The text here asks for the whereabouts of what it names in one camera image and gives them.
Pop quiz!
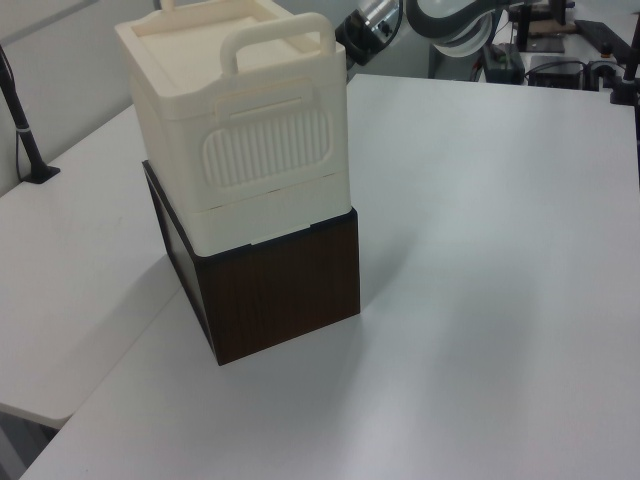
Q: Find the cream plastic cabinet with handles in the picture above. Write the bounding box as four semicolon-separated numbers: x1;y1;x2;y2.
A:
114;0;352;258

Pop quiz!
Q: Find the black camera pole with base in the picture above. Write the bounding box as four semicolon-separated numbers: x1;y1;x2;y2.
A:
0;43;62;185

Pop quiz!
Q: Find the black box device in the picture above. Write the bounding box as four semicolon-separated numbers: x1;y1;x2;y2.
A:
523;54;587;90

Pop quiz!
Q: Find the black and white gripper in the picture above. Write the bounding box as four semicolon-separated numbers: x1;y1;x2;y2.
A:
334;0;404;67

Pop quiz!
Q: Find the black post on flat base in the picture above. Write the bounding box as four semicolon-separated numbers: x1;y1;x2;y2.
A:
508;0;567;55

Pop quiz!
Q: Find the black device with green part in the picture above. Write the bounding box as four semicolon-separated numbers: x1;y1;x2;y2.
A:
480;42;527;85

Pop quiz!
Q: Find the black clamp stand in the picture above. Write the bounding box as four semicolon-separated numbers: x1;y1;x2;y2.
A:
605;29;640;107

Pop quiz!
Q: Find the dark brown wooden box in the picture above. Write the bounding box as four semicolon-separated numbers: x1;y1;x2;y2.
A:
141;159;362;367

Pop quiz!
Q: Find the black bar with red knob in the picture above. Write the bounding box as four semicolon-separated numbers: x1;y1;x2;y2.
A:
573;18;640;66

